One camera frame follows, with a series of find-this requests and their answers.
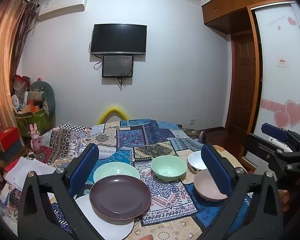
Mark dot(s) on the white folded cloth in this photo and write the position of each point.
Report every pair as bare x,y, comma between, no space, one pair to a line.
30,166

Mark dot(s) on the mint green bowl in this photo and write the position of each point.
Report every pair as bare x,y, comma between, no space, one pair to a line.
168,167

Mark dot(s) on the wooden overhead cabinet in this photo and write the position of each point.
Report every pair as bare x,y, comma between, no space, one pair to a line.
227,5

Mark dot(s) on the grey plush toy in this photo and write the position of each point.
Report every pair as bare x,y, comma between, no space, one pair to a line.
48,97

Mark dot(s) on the red and white sticker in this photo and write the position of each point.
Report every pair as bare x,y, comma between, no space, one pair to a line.
282,62

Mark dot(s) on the dark purple plate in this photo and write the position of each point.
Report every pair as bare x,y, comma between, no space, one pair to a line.
120,197

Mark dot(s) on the pale pink bowl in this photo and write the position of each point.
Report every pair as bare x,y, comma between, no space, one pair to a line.
205,185

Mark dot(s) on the small black monitor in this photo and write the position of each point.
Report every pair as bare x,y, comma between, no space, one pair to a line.
117,66

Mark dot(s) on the pink bunny toy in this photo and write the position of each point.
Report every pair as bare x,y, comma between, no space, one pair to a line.
34,136

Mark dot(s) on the black wall television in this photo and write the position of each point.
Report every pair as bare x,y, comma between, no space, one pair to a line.
118,38

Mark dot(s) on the grey blue box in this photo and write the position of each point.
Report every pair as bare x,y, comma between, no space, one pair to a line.
11,152

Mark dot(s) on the round wooden board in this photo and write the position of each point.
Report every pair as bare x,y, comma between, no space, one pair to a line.
227,156

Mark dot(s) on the white air conditioner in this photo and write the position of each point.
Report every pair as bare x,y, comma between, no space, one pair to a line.
62,6

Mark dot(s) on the orange brown curtain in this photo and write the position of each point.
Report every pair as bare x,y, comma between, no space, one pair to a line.
5,55

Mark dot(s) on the red box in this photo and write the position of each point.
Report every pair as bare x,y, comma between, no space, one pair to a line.
6,136

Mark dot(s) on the white box with stickers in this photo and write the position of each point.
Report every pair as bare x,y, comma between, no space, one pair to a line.
281,145

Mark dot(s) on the white bowl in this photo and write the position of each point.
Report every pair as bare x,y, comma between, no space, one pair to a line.
196,160

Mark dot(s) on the green storage box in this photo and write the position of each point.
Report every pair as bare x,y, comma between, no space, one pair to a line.
37,122

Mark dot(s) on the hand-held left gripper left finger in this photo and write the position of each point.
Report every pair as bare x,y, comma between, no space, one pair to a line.
83,170

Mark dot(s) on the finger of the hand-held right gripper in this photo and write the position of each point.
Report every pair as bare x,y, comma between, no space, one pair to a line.
275,130
260,155

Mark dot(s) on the white heart-print sliding door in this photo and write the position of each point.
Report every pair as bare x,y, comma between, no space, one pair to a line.
277,42

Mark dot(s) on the white plate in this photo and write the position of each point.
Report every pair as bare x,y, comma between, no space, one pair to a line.
117,228

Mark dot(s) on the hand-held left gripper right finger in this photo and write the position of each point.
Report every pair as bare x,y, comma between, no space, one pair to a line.
216,170

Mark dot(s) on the brown wooden door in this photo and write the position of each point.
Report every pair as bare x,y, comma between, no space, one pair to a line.
242,80

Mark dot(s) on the mint green plate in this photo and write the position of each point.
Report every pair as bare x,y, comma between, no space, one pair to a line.
115,170

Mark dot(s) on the person's right hand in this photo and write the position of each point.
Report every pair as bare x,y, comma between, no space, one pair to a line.
284,201

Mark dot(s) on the patchwork printed blanket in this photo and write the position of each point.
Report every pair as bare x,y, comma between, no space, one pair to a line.
145,135

